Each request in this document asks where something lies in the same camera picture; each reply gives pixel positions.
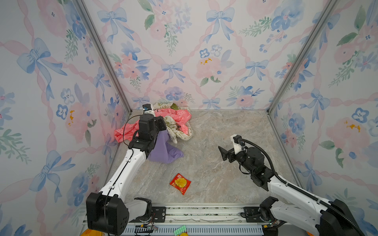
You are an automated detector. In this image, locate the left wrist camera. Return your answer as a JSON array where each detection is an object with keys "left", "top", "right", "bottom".
[{"left": 142, "top": 104, "right": 156, "bottom": 117}]

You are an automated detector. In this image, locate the red snack packet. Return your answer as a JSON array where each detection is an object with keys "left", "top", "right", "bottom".
[{"left": 170, "top": 173, "right": 191, "bottom": 195}]

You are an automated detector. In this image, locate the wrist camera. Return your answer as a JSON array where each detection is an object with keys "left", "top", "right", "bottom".
[
  {"left": 142, "top": 104, "right": 156, "bottom": 117},
  {"left": 230, "top": 134, "right": 246, "bottom": 154}
]

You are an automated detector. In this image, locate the pink printed jacket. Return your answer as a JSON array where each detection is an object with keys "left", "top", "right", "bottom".
[{"left": 114, "top": 108, "right": 193, "bottom": 144}]

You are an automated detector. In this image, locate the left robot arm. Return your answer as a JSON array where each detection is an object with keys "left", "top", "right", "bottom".
[{"left": 86, "top": 113, "right": 166, "bottom": 236}]

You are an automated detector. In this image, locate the purple cloth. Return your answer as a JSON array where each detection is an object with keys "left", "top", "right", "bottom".
[{"left": 147, "top": 130, "right": 184, "bottom": 164}]

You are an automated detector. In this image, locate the cream green printed cloth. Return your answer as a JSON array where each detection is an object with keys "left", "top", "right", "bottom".
[{"left": 153, "top": 103, "right": 194, "bottom": 144}]

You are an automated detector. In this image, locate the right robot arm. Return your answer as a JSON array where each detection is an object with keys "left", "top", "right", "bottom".
[{"left": 219, "top": 145, "right": 364, "bottom": 236}]

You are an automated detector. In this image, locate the metal base rail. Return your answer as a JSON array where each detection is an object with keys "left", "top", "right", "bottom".
[{"left": 81, "top": 203, "right": 334, "bottom": 236}]

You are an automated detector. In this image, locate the green toy block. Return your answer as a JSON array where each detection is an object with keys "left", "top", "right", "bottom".
[{"left": 174, "top": 225, "right": 188, "bottom": 236}]

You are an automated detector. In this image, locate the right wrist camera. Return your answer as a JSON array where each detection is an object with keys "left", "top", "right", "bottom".
[{"left": 230, "top": 134, "right": 246, "bottom": 154}]

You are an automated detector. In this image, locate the black corrugated cable hose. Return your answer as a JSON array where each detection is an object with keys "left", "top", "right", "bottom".
[{"left": 240, "top": 138, "right": 367, "bottom": 236}]

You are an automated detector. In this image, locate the metal corner post left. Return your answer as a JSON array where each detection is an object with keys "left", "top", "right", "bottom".
[{"left": 73, "top": 0, "right": 132, "bottom": 115}]

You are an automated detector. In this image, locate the metal corner post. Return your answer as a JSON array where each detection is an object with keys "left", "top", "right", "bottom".
[
  {"left": 266, "top": 0, "right": 339, "bottom": 115},
  {"left": 73, "top": 0, "right": 132, "bottom": 115}
]

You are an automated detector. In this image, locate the orange toy object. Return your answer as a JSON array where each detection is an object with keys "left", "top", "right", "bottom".
[{"left": 81, "top": 229, "right": 105, "bottom": 236}]

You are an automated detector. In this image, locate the metal corner post right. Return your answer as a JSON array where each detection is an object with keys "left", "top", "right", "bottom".
[{"left": 266, "top": 0, "right": 339, "bottom": 115}]

